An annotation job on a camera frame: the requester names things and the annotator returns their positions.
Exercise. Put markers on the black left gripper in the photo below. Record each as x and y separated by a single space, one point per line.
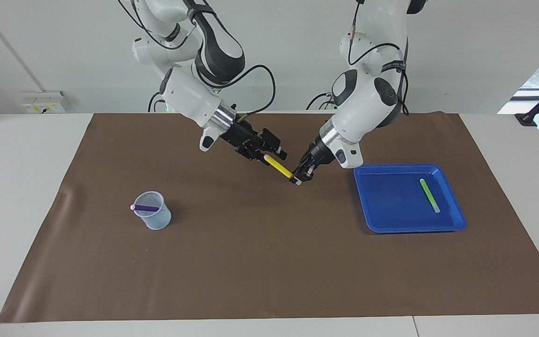
321 152

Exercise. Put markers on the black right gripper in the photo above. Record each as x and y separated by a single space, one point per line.
243 135

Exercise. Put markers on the yellow marker pen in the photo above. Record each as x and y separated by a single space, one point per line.
278 166

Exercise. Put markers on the green marker pen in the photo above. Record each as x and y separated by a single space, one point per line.
429 194

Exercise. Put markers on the purple marker pen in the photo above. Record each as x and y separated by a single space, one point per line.
146 207

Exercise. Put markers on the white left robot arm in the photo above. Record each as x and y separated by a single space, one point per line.
367 103

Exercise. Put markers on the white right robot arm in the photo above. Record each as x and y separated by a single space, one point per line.
189 98

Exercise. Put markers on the brown paper table mat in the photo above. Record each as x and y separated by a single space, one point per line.
269 262

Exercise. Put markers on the blue plastic tray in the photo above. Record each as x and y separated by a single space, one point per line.
391 206

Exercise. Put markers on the silver mesh pen cup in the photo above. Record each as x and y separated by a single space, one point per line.
157 222

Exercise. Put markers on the white wall socket box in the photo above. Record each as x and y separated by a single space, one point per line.
44 103

